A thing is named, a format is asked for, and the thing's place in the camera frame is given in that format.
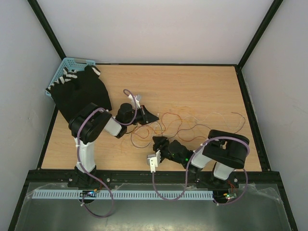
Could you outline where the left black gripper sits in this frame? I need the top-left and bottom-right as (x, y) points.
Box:
(126, 105), (159, 127)

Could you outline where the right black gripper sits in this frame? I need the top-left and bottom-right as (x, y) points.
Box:
(153, 135), (184, 165)

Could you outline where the red wire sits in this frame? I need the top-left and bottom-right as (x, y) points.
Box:
(131, 112), (210, 142)

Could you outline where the dark purple wire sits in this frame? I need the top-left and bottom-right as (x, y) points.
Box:
(129, 111), (246, 149)

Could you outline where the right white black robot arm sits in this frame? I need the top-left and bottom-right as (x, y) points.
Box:
(147, 129), (250, 187)

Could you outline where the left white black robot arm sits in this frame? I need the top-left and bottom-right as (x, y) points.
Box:
(68, 103), (159, 187)

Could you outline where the black striped cloth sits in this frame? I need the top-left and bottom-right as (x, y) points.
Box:
(46, 65), (112, 122)

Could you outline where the light blue plastic basket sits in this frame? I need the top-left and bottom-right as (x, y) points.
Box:
(45, 57), (96, 99)

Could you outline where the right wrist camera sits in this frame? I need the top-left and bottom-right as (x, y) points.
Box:
(147, 150), (161, 173)

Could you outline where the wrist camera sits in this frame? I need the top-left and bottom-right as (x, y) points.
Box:
(128, 94), (141, 109)
(147, 150), (161, 173)

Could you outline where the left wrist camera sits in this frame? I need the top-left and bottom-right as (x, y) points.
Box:
(128, 94), (141, 109)

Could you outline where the light blue slotted cable duct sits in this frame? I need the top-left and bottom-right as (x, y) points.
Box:
(29, 190), (213, 200)

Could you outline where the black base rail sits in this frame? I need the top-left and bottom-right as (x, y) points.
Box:
(68, 170), (239, 189)

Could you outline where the black enclosure frame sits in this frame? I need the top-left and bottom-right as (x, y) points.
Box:
(7, 0), (299, 231)

